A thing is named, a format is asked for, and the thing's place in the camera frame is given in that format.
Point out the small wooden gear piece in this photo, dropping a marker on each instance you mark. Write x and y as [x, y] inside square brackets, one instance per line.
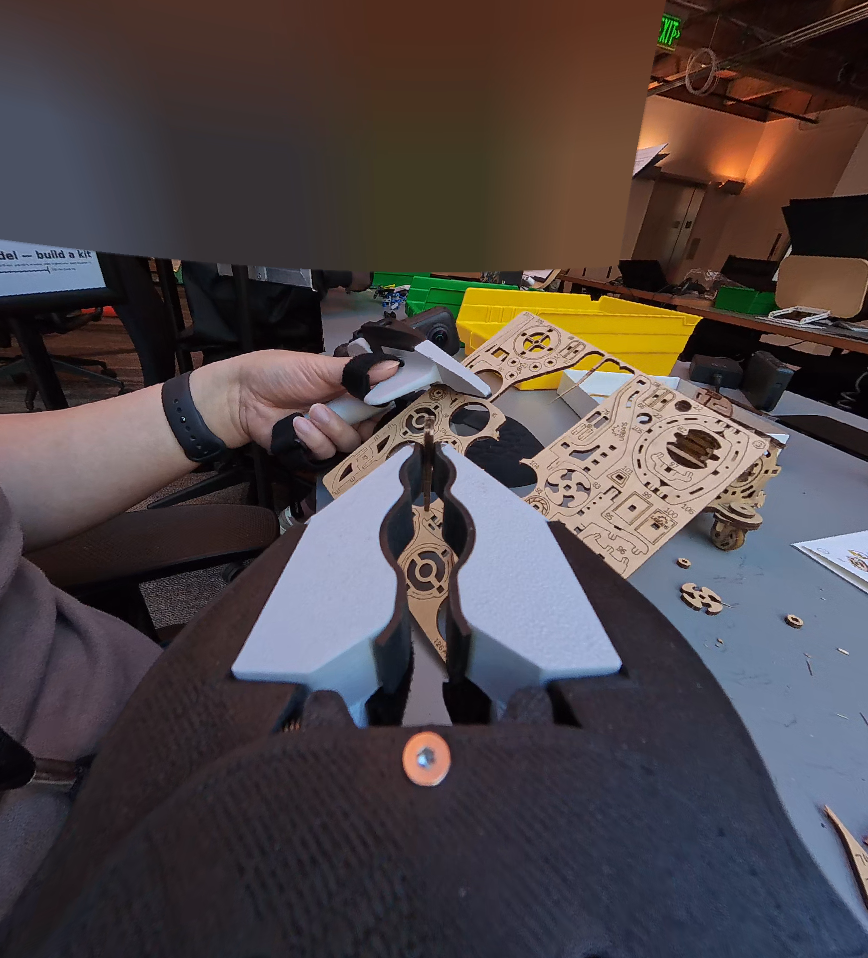
[702, 599]

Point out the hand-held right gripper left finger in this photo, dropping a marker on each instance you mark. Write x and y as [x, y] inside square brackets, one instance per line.
[329, 584]

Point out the partly built wooden model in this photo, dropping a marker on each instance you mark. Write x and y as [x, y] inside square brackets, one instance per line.
[741, 516]

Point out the green exit sign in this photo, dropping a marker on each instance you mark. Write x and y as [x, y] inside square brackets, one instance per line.
[670, 31]

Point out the white screen with text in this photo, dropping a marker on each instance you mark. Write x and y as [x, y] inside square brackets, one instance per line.
[30, 269]

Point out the person's left forearm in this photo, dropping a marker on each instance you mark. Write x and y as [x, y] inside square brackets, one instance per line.
[67, 464]

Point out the yellow plastic bin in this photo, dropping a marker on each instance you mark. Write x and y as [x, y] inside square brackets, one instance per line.
[591, 322]

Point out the black box device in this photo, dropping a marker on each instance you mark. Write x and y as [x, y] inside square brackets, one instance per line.
[769, 378]
[715, 370]

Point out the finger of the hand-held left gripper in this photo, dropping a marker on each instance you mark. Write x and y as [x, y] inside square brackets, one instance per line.
[456, 370]

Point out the beige document stand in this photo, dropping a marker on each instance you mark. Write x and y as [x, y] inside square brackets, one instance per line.
[823, 284]

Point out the black flat pad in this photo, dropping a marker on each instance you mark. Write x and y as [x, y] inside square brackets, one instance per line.
[838, 441]

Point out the small wooden part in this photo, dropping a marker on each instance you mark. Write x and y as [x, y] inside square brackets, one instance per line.
[429, 456]

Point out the black upright panel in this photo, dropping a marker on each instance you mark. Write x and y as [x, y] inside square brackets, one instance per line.
[830, 224]

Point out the person's grey-brown top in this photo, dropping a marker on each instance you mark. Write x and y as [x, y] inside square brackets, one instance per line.
[15, 636]

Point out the black fitness band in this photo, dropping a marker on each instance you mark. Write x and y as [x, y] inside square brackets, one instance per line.
[191, 419]

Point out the large wooden parts sheet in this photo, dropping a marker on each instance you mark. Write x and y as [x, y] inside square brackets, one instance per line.
[628, 486]

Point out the long wooden-edged table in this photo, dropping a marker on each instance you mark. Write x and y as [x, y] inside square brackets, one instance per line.
[838, 335]

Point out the black office chair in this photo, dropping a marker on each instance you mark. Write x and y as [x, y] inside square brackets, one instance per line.
[37, 352]

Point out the person's left hand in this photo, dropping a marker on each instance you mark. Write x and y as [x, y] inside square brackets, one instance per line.
[269, 397]

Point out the small green bin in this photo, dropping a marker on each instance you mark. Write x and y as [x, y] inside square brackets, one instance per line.
[744, 301]

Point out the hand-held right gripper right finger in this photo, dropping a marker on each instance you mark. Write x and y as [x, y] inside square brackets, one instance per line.
[531, 591]

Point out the wooden sheet with wheel cutout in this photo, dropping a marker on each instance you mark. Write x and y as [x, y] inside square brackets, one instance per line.
[554, 352]

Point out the white cardboard box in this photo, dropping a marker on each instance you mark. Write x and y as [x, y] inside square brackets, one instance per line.
[591, 391]

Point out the black textured pad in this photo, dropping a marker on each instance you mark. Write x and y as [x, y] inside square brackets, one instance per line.
[501, 456]

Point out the green plastic bin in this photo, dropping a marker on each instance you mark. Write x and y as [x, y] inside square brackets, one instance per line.
[441, 293]

